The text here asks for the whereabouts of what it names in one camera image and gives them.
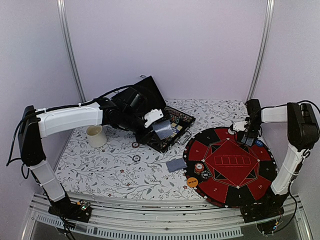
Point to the blue small blind button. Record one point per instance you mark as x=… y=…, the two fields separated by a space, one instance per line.
x=259 y=143

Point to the right aluminium frame post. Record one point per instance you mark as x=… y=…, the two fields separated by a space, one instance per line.
x=267 y=24

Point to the black 100 poker chips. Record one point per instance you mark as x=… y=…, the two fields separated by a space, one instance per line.
x=205 y=174

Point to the red 5 poker chip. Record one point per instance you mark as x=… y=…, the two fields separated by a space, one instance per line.
x=199 y=168

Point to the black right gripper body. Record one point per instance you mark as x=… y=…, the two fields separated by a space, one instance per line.
x=254 y=127

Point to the round red black poker mat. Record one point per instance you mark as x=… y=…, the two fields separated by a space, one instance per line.
x=240 y=174

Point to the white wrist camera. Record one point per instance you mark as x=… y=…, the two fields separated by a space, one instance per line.
x=240 y=126
x=152 y=116

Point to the dealt face-down card pair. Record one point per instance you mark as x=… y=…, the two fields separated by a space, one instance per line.
x=249 y=141

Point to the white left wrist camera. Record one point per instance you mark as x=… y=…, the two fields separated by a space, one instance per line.
x=152 y=116

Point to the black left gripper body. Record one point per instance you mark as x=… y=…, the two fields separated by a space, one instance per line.
x=128 y=123

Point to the back row poker chips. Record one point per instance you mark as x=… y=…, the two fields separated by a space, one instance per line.
x=177 y=116

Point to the left aluminium frame post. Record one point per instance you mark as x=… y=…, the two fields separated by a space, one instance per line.
x=62 y=13

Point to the grey card deck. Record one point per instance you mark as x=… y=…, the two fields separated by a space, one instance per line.
x=175 y=165

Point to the open black poker chip case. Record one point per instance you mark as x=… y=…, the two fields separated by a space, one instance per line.
x=138 y=100

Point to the red white loose chip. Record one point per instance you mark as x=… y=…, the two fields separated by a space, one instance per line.
x=135 y=144

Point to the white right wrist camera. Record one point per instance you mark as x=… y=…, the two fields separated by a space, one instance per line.
x=240 y=126

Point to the orange big blind button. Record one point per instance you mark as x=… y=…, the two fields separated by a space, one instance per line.
x=192 y=182

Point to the floral white table mat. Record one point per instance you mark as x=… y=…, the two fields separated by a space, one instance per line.
x=109 y=171

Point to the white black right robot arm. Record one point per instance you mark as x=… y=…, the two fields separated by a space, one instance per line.
x=303 y=132

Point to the aluminium frame post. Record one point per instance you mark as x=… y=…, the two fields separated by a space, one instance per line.
x=267 y=24
x=62 y=13

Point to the blue white loose chip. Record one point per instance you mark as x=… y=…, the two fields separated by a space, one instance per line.
x=136 y=158

